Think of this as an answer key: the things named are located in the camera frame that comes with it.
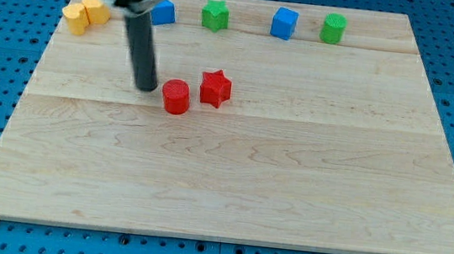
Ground blue cube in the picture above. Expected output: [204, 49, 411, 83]
[270, 7, 298, 40]

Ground red star block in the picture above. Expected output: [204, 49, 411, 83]
[199, 70, 232, 108]

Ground wooden board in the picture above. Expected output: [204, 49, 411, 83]
[0, 0, 454, 254]

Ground red cylinder block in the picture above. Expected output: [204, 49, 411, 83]
[162, 79, 190, 115]

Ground green star block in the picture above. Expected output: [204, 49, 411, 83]
[201, 0, 230, 33]

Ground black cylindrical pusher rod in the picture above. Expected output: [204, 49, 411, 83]
[124, 13, 158, 92]

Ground blue block behind rod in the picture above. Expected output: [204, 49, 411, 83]
[150, 0, 176, 26]

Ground green cylinder block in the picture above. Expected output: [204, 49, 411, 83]
[319, 13, 347, 45]

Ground yellow heart block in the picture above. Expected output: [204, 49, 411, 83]
[61, 0, 111, 35]

